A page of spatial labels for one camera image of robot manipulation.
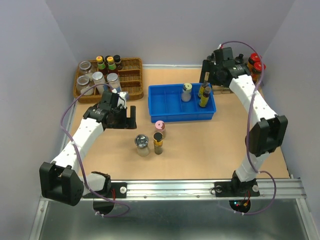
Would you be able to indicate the glass jar front left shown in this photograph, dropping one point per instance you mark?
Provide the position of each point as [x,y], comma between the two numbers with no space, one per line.
[83,86]

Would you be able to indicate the red lid sauce jar front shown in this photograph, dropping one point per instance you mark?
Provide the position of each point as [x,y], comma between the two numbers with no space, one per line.
[256,71]

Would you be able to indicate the brown wicker basket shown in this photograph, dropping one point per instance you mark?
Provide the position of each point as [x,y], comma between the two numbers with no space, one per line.
[130,77]

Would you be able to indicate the silver lid glass jar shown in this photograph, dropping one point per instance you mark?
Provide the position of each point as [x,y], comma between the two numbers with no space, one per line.
[142,144]

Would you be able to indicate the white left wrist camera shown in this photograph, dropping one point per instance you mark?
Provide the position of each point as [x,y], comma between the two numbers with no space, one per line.
[124,95]

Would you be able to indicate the clear acrylic condiment rack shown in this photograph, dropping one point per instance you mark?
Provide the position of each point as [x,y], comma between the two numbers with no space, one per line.
[241,79]

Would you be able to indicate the glass jar blue label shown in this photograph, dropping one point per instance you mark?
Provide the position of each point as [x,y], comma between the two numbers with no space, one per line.
[114,82]

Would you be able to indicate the small yellow label bottle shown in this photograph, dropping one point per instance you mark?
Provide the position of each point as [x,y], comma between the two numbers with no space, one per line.
[205,97]

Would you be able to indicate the glass jar white contents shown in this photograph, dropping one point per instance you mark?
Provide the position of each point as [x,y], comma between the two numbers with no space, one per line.
[99,80]

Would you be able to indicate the yellow-green cap spice jar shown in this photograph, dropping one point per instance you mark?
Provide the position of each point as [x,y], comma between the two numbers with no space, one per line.
[186,92]

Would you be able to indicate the black cap dark bottle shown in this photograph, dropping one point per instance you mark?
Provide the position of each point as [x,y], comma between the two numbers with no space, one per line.
[118,62]

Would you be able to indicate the black cap shaker rear right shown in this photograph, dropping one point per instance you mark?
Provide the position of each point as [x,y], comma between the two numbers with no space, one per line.
[239,59]

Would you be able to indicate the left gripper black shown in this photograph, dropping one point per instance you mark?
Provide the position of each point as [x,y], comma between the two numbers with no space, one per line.
[128,123]

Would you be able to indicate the red lid sauce jar rear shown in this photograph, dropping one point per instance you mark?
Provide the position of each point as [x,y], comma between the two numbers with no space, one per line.
[254,58]

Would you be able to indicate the pink cap spice jar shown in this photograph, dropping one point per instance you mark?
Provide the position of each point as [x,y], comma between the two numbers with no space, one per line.
[160,127]

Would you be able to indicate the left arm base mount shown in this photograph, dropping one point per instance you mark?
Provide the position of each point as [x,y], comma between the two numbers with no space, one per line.
[118,190]

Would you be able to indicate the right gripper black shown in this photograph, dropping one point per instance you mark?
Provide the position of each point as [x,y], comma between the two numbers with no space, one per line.
[209,66]

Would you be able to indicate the aluminium rail frame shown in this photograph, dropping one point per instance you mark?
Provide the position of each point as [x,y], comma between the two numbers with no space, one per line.
[182,210]

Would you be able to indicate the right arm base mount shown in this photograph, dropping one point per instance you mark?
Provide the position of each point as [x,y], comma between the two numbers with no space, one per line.
[232,188]

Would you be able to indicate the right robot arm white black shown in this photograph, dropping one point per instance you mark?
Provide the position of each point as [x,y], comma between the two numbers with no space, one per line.
[265,128]

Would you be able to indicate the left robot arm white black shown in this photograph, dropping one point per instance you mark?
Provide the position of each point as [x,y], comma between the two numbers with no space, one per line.
[59,179]

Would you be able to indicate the black gold cap bottle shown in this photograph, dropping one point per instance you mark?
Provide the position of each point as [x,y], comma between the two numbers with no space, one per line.
[158,143]

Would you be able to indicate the red lid sauce jar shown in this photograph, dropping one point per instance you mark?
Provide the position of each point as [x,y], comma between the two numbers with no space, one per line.
[256,71]
[254,58]

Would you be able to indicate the yellow cap green label bottle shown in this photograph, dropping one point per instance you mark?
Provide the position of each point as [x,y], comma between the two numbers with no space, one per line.
[101,65]

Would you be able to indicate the beige cap yellow label bottle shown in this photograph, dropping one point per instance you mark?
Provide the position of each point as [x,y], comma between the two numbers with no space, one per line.
[204,84]

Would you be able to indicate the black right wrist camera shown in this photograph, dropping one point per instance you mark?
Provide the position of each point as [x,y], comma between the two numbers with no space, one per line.
[224,57]

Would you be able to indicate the blue divided plastic tray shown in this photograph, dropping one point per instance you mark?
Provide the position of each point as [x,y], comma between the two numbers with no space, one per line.
[165,104]

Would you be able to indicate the glass jar rear left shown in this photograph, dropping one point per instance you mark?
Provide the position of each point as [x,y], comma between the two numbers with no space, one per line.
[85,68]

